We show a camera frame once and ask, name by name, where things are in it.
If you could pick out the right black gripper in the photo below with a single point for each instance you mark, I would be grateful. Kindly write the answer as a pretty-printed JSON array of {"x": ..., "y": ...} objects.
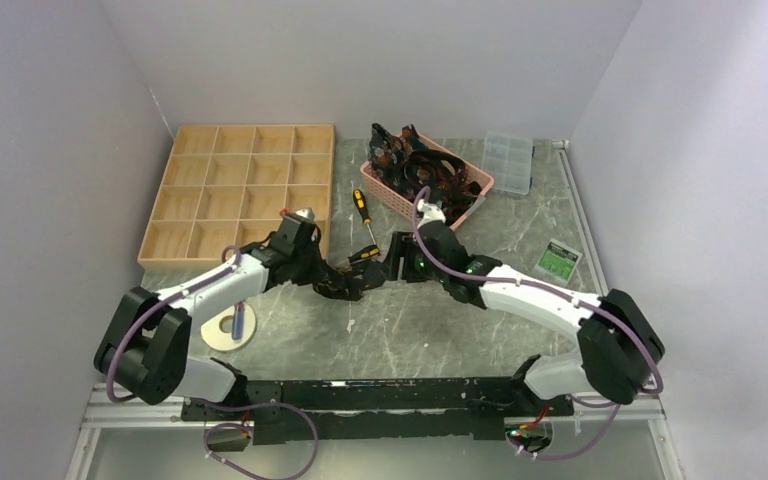
[{"x": 403, "y": 244}]

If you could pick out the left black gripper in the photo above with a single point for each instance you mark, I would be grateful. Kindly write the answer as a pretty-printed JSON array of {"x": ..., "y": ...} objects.
[{"x": 317, "y": 270}]

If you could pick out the black gold patterned tie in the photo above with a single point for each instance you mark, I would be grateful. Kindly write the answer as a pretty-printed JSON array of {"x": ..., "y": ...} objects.
[{"x": 348, "y": 282}]

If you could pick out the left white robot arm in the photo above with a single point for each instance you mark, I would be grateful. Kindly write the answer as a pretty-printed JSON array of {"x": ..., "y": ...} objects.
[{"x": 145, "y": 351}]

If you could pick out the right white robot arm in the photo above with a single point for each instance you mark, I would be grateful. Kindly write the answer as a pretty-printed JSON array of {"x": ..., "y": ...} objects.
[{"x": 615, "y": 348}]

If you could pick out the pile of patterned ties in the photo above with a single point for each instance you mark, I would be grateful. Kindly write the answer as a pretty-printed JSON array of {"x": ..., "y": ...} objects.
[{"x": 405, "y": 164}]

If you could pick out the white tape roll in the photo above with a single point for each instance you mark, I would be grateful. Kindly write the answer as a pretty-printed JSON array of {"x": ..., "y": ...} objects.
[{"x": 220, "y": 333}]

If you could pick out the lower black yellow screwdriver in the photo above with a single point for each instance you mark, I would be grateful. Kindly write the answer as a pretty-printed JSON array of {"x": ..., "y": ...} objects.
[{"x": 364, "y": 254}]

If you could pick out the black yellow screwdriver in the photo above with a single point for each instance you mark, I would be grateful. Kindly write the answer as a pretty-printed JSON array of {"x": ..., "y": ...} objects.
[
  {"x": 361, "y": 204},
  {"x": 364, "y": 254}
]

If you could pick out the blue red small screwdriver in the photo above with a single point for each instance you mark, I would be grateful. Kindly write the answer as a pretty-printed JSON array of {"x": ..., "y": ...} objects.
[{"x": 238, "y": 322}]

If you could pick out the upper black yellow screwdriver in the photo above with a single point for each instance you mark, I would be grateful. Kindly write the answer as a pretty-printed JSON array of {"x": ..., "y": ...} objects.
[{"x": 361, "y": 204}]

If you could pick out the wooden compartment tray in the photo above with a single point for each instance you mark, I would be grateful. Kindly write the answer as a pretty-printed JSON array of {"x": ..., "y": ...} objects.
[{"x": 229, "y": 185}]

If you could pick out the clear plastic organizer box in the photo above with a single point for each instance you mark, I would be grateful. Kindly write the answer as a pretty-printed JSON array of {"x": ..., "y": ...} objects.
[{"x": 508, "y": 160}]

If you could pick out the green screw bit box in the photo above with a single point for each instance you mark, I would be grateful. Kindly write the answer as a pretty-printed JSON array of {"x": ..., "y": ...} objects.
[{"x": 559, "y": 261}]

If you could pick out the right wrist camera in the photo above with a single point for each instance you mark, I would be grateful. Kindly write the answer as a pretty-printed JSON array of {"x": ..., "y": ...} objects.
[{"x": 428, "y": 213}]

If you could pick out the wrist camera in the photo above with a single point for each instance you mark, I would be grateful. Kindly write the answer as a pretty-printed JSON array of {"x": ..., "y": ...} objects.
[
  {"x": 428, "y": 213},
  {"x": 305, "y": 213}
]

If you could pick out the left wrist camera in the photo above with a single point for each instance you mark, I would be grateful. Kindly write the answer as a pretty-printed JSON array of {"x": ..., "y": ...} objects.
[{"x": 305, "y": 213}]

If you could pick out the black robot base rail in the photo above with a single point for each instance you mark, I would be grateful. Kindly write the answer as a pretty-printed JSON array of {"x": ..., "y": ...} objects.
[{"x": 481, "y": 408}]

